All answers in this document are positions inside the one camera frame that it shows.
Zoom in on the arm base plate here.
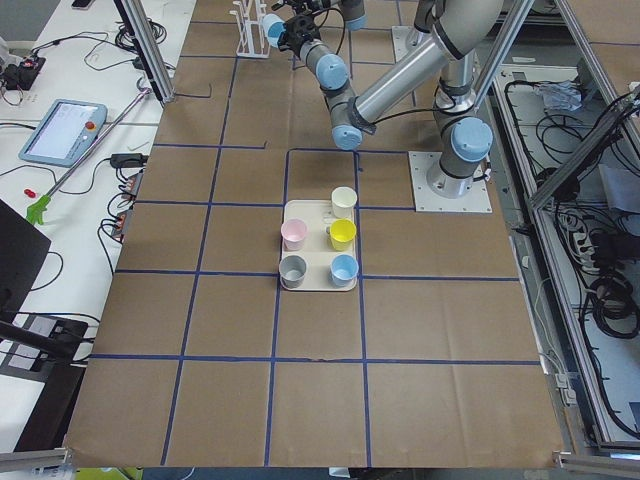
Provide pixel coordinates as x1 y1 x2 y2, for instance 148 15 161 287
408 151 493 214
391 26 425 63

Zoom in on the white plastic cup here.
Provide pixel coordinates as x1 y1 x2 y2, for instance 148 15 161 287
331 186 358 218

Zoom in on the cream bunny print tray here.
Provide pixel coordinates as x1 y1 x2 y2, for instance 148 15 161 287
281 200 358 291

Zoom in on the grey plastic cup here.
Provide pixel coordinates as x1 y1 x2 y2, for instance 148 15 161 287
279 255 307 289

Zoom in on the light blue plastic cup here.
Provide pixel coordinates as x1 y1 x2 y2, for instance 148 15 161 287
261 13 285 48

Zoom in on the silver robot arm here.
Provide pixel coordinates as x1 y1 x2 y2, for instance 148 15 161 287
262 1 502 199
304 0 367 31

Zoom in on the pink plastic cup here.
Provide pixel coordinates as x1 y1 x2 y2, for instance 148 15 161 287
280 218 308 251

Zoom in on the metal reacher grabber tool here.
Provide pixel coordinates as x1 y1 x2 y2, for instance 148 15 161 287
26 87 152 225

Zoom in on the white wire cup rack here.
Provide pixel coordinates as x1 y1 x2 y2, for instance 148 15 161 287
229 0 270 59

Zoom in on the yellow plastic cup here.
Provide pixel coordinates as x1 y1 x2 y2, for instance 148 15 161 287
328 218 357 251

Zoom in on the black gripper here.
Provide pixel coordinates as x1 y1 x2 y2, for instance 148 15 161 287
279 14 314 50

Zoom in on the aluminium frame post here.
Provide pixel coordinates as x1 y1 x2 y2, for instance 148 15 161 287
114 0 175 105

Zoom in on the blue teach pendant tablet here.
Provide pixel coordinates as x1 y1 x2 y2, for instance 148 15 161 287
18 99 108 167

